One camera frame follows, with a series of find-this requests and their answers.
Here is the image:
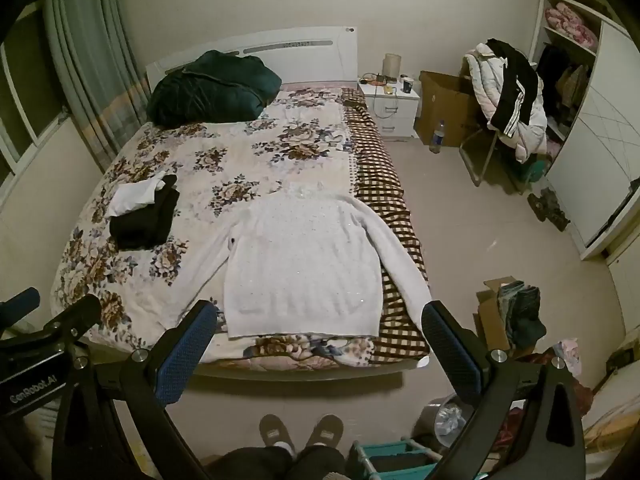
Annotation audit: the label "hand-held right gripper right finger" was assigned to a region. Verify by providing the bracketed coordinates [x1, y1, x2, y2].
[421, 300, 587, 480]

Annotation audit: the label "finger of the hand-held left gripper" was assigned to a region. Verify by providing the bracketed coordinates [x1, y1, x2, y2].
[0, 287, 41, 330]
[0, 294, 104, 356]

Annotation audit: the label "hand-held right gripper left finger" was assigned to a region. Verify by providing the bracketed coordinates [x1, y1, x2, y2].
[52, 300, 219, 480]

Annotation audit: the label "white knit sweater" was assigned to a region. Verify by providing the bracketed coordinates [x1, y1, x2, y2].
[172, 182, 434, 339]

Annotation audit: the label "dark clothes bundle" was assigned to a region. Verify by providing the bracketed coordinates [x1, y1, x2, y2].
[497, 282, 548, 349]

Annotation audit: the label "chair with piled clothes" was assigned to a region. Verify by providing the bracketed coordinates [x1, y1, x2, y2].
[464, 42, 549, 164]

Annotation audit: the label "dark hanging clothes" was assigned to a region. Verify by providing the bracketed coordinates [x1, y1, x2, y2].
[537, 43, 572, 107]

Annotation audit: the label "small cardboard box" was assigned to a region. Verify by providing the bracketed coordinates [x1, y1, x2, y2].
[472, 275, 547, 357]

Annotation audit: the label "clear plastic bag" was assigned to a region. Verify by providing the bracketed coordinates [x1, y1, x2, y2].
[414, 392, 474, 449]

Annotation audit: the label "pink cloth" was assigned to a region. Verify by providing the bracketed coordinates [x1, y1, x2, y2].
[552, 338, 582, 377]

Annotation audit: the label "grey slipper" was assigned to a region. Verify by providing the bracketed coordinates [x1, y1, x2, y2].
[258, 413, 297, 456]
[305, 413, 345, 454]

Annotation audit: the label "folded black pants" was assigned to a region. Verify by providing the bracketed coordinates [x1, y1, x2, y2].
[109, 174, 181, 251]

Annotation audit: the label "teal storage rack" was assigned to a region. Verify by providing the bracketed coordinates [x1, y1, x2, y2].
[347, 437, 447, 480]

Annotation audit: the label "person's left leg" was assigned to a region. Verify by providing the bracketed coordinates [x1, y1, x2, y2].
[199, 444, 296, 480]

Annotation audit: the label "person's leg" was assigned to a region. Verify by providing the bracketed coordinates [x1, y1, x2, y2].
[289, 444, 347, 480]
[199, 444, 296, 480]

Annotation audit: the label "folded white cloth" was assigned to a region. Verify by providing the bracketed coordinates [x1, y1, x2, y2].
[104, 172, 169, 219]

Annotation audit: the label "red cloth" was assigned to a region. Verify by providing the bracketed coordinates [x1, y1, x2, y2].
[500, 350, 594, 461]

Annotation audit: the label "person's right leg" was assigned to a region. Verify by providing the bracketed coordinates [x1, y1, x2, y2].
[289, 444, 347, 480]

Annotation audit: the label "dark shoes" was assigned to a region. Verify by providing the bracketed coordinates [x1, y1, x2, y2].
[527, 187, 571, 232]

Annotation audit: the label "brown plaid blanket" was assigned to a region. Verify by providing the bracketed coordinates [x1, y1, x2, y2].
[342, 100, 434, 367]

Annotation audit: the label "metal chair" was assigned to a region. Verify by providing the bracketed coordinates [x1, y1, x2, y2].
[458, 55, 532, 189]

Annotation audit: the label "green basket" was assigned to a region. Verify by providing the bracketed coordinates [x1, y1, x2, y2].
[521, 152, 549, 184]

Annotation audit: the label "window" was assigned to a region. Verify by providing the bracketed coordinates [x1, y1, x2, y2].
[0, 5, 69, 181]

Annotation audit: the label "plastic water bottle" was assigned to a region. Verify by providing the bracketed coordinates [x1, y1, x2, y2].
[429, 120, 447, 155]

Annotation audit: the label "white wardrobe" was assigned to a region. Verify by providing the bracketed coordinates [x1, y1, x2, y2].
[529, 0, 640, 262]

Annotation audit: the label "large cardboard box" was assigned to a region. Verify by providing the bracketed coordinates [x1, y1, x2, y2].
[414, 70, 484, 149]

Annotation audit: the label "white nightstand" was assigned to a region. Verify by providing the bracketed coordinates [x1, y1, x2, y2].
[357, 82, 421, 141]

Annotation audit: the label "green striped curtain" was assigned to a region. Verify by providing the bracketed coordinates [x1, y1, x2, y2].
[42, 0, 152, 174]

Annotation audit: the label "dark green jacket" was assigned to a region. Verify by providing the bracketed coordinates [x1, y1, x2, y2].
[146, 50, 284, 127]

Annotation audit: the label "black pants with white stripes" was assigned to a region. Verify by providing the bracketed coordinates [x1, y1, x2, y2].
[485, 38, 540, 139]

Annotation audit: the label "beige table lamp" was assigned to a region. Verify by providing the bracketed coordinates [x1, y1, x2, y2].
[383, 53, 403, 85]

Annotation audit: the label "white bed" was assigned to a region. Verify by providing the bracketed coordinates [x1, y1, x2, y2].
[50, 25, 434, 382]

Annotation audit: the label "pink floral quilt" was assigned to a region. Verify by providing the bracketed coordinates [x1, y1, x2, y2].
[543, 2, 600, 51]

